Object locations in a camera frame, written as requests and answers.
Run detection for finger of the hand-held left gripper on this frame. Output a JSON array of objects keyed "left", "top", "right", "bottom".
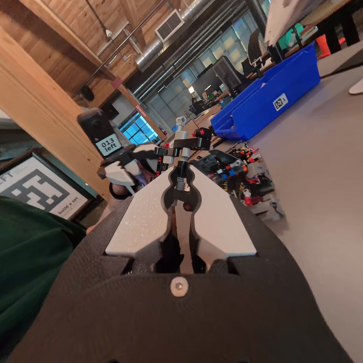
[
  {"left": 103, "top": 162, "right": 137, "bottom": 197},
  {"left": 132, "top": 143, "right": 160, "bottom": 174}
]

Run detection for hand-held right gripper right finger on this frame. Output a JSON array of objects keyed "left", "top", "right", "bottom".
[{"left": 188, "top": 164, "right": 257, "bottom": 263}]

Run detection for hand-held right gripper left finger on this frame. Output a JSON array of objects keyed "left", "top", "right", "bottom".
[{"left": 105, "top": 167, "right": 174, "bottom": 258}]

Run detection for black lego sub-assembly red pins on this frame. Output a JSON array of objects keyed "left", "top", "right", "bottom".
[{"left": 154, "top": 117, "right": 213, "bottom": 213}]

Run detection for large lego vehicle model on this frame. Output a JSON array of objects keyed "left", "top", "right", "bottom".
[{"left": 189, "top": 140, "right": 285, "bottom": 222}]

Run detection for person's left forearm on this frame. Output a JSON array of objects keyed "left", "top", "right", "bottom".
[{"left": 86, "top": 184, "right": 134, "bottom": 235}]

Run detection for open lego instruction booklet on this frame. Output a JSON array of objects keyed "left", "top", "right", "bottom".
[{"left": 264, "top": 0, "right": 301, "bottom": 47}]

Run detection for person's left hand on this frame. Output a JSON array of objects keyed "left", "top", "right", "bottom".
[{"left": 140, "top": 160, "right": 159, "bottom": 183}]

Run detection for framed black white tag sign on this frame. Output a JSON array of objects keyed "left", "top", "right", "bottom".
[{"left": 0, "top": 152, "right": 95, "bottom": 222}]

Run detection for plain blue plastic bin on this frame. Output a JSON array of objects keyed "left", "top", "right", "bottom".
[{"left": 210, "top": 77, "right": 264, "bottom": 141}]

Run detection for dark grey cabinet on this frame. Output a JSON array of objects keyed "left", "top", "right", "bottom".
[{"left": 212, "top": 55, "right": 241, "bottom": 91}]

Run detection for blue plastic bin with tag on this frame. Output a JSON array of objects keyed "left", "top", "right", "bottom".
[{"left": 233, "top": 43, "right": 321, "bottom": 141}]

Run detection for person's green shirt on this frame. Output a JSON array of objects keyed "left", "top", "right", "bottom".
[{"left": 0, "top": 196, "right": 87, "bottom": 349}]

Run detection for white ceiling air vent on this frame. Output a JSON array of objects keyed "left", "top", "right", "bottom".
[{"left": 154, "top": 9, "right": 185, "bottom": 43}]

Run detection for teal container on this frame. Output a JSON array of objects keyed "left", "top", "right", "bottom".
[{"left": 278, "top": 23, "right": 305, "bottom": 50}]

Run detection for orange red object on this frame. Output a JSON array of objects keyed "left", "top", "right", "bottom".
[{"left": 316, "top": 34, "right": 345, "bottom": 59}]

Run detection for silver air duct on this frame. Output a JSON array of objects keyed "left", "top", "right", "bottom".
[{"left": 133, "top": 0, "right": 247, "bottom": 73}]

